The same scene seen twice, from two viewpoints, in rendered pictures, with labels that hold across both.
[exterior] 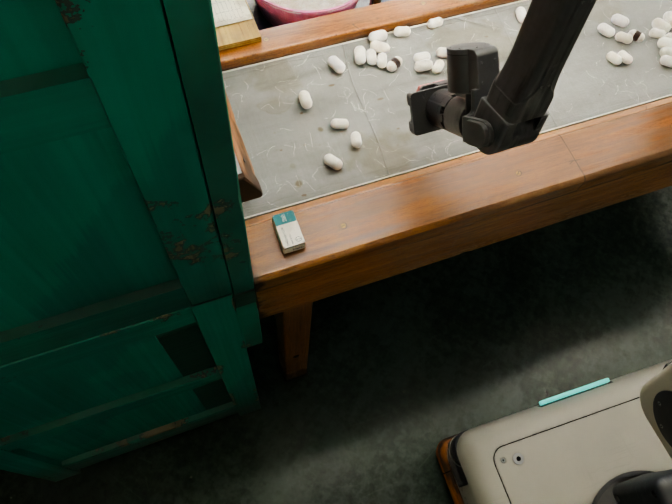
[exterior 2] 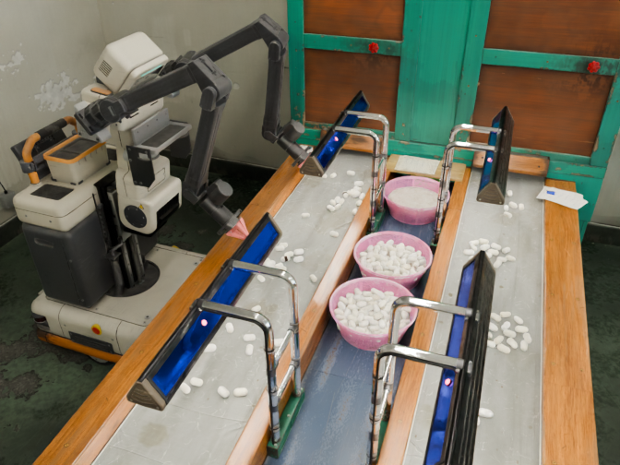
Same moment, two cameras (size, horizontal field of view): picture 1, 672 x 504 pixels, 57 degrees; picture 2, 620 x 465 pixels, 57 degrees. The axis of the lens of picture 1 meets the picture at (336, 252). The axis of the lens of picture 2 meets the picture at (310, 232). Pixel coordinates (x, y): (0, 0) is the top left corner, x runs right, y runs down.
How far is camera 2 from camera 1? 2.68 m
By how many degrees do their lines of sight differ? 76
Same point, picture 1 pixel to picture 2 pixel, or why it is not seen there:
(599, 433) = (172, 288)
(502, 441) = not seen: hidden behind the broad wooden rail
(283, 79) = (365, 175)
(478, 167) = (281, 186)
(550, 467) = (183, 268)
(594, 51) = (293, 245)
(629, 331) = not seen: hidden behind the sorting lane
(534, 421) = not seen: hidden behind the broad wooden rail
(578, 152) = (258, 207)
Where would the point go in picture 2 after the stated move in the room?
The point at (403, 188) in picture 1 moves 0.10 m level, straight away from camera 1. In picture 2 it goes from (293, 172) to (306, 181)
